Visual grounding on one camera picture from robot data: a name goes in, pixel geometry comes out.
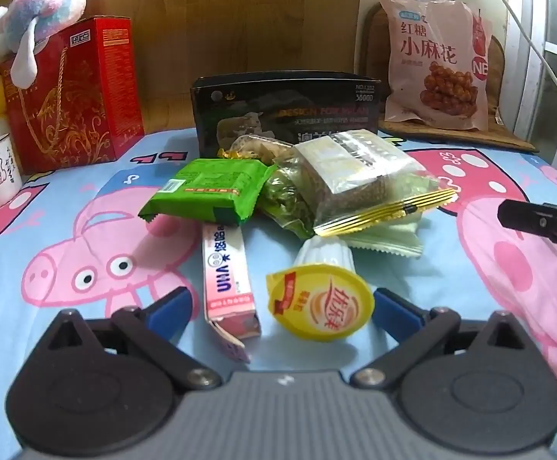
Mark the pink fried dough snack bag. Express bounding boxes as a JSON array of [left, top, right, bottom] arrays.
[[379, 0, 491, 131]]

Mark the yellow lid milk tea cup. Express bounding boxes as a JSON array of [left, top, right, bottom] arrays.
[[266, 236, 375, 342]]

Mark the pastel plush toy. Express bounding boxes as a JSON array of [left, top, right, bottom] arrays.
[[0, 0, 86, 89]]

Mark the pale green snack packet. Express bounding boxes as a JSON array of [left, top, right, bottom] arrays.
[[341, 213, 423, 258]]

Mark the clear gold-edged cracker pack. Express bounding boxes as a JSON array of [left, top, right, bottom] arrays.
[[280, 130, 456, 237]]

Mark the cartoon pig blue bedsheet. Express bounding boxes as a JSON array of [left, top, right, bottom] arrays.
[[0, 130, 557, 459]]

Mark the green wafer snack pack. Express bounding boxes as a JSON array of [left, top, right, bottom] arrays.
[[138, 158, 277, 225]]

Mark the black open snack box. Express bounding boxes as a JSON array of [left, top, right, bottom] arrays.
[[190, 71, 381, 158]]

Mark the red gift box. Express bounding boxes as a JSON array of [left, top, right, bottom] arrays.
[[0, 16, 144, 173]]

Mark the pink UHA candy box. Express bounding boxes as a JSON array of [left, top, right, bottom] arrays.
[[202, 222, 261, 363]]

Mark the green peas clear bag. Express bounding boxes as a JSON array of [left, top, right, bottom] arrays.
[[256, 148, 314, 240]]

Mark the gold peanut snack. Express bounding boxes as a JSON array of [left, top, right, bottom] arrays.
[[217, 134, 292, 165]]

